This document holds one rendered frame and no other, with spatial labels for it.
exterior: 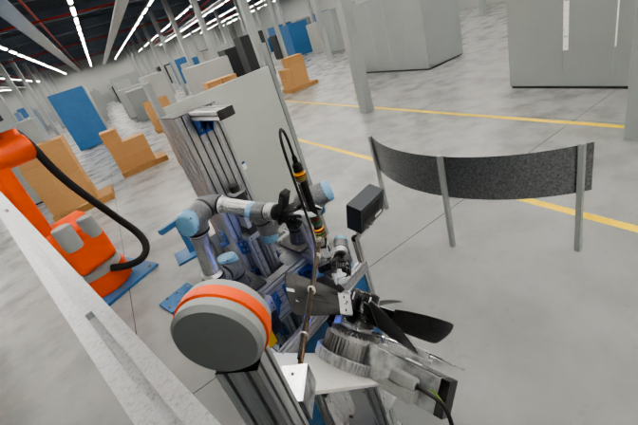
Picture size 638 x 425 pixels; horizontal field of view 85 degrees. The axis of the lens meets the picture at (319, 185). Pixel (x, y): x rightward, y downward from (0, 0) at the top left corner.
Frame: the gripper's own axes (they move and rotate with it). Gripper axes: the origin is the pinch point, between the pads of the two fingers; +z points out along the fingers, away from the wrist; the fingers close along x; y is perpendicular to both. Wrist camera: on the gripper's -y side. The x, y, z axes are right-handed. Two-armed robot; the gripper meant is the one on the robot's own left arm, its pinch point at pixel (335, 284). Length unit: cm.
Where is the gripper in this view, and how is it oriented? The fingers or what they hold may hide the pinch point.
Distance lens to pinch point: 168.1
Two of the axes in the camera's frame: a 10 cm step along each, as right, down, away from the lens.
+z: -0.7, 4.6, -8.8
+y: 9.8, -1.3, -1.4
